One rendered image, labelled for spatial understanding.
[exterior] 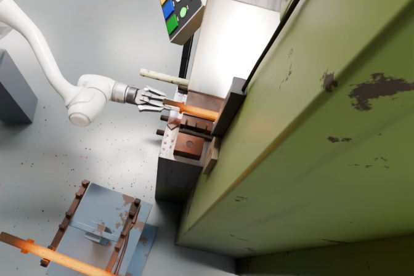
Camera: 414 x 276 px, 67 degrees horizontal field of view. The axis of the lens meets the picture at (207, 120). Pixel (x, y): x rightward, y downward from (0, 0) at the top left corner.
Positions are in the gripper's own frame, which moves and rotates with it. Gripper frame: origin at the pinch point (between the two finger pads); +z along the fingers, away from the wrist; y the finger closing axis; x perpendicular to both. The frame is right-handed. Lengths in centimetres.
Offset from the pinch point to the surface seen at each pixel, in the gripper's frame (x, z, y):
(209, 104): -0.8, 15.9, -5.5
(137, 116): -100, -30, -37
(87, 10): -99, -100, -125
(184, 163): -9.2, 11.2, 21.9
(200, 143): -1.8, 15.8, 13.8
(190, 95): -0.7, 6.7, -7.5
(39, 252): 2, -30, 68
